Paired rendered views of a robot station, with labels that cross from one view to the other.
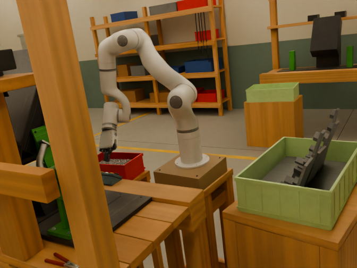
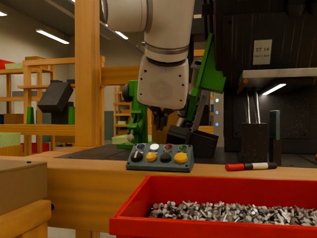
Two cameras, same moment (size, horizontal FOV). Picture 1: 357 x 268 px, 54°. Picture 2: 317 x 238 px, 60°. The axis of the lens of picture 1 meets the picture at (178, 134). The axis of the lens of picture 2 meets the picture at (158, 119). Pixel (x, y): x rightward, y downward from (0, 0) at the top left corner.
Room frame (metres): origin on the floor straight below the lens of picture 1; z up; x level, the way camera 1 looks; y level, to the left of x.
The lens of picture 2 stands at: (2.40, 0.19, 1.03)
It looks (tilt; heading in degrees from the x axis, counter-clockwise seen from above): 1 degrees down; 161
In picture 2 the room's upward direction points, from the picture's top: straight up
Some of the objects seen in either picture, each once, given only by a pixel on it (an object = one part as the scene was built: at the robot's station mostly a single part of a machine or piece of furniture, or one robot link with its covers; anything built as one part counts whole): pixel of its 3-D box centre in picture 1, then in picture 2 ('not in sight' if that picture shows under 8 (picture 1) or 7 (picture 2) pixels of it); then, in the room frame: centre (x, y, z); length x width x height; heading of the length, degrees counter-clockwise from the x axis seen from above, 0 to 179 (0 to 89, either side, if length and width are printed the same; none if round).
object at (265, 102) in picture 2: not in sight; (265, 104); (1.56, 0.90, 1.07); 0.30 x 0.18 x 0.34; 57
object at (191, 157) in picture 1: (189, 145); not in sight; (1.81, -0.05, 1.02); 0.19 x 0.19 x 0.18
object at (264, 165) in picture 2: not in sight; (251, 166); (1.86, 0.61, 0.91); 0.13 x 0.02 x 0.02; 85
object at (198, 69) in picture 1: (157, 61); not in sight; (7.58, 0.24, 1.10); 3.01 x 0.55 x 2.20; 56
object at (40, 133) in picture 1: (45, 146); (213, 70); (1.63, 0.64, 1.17); 0.13 x 0.12 x 0.20; 57
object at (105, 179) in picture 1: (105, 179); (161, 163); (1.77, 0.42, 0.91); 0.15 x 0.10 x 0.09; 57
